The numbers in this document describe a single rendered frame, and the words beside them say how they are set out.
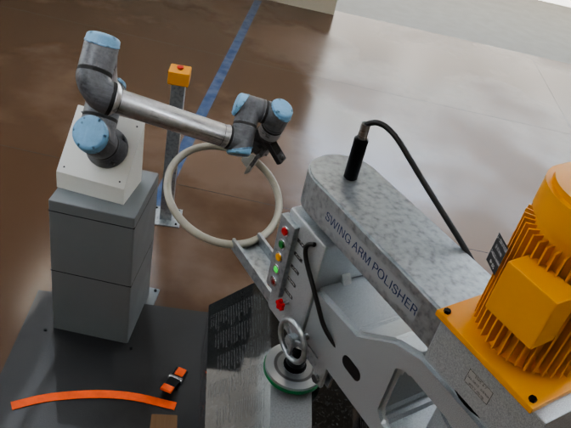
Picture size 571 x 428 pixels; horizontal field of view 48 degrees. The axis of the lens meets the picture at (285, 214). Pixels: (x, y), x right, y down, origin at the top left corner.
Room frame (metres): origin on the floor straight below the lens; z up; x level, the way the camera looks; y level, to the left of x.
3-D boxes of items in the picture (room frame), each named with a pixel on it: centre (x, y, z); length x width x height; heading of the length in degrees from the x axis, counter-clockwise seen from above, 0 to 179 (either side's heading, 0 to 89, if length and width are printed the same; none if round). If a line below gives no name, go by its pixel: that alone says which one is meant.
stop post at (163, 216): (3.36, 0.78, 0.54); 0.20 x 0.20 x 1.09; 8
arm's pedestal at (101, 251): (2.41, 0.86, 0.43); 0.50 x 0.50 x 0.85; 1
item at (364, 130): (1.55, -0.16, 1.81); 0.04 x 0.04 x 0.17
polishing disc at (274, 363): (1.55, -0.16, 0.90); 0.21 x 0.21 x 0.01
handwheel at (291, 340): (1.38, -0.14, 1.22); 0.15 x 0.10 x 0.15; 38
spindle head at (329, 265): (1.48, -0.20, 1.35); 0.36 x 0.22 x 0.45; 38
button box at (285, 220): (1.53, -0.02, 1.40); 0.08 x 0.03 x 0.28; 38
